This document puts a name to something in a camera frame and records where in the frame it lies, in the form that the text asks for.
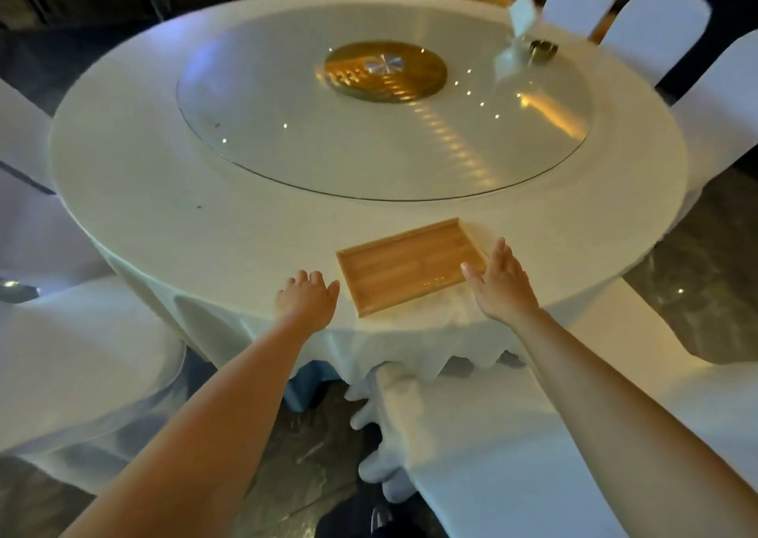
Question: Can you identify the person's right hand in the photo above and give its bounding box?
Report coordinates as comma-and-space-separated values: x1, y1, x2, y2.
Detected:
460, 237, 541, 329

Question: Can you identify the person's left hand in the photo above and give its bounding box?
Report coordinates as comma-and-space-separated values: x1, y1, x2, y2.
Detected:
274, 270, 341, 335

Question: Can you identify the person's left forearm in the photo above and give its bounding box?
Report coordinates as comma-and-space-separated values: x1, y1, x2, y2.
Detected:
59, 312, 311, 538

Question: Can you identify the person's right forearm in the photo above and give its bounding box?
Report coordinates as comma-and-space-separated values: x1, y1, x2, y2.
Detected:
514, 308, 758, 538

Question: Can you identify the wooden rectangular tray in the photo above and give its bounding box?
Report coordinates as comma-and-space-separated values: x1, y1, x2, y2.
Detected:
336, 218, 489, 318

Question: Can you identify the blue table skirt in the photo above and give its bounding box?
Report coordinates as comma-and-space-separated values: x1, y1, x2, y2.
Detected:
283, 359, 348, 413

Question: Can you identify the round glass turntable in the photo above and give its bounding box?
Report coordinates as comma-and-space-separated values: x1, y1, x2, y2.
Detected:
176, 3, 593, 202

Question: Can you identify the white round tablecloth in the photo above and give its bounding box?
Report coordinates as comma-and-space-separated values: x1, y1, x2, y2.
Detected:
50, 0, 689, 386

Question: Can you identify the gold turntable base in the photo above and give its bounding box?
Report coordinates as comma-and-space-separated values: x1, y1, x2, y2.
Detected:
323, 40, 448, 104

